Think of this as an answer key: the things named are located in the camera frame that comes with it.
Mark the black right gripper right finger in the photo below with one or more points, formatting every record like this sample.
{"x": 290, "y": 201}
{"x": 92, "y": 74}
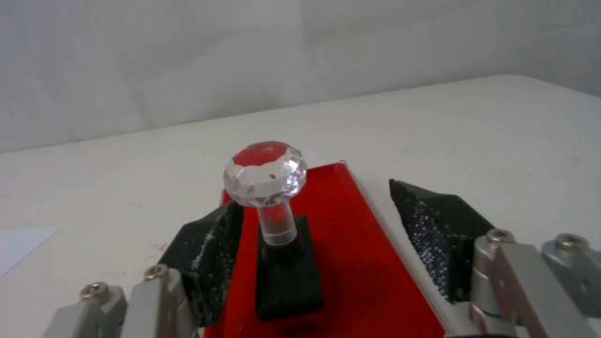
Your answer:
{"x": 436, "y": 229}

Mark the red ink pad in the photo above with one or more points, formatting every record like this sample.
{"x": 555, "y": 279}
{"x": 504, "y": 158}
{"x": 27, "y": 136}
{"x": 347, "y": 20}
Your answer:
{"x": 366, "y": 260}

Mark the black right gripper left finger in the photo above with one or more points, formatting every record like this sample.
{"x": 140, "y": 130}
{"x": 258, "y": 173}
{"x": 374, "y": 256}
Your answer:
{"x": 206, "y": 243}

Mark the crystal-knob stamp with black base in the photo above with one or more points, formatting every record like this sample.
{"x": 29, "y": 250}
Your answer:
{"x": 277, "y": 218}

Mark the white paper sheet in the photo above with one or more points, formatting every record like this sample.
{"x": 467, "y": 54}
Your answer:
{"x": 21, "y": 246}

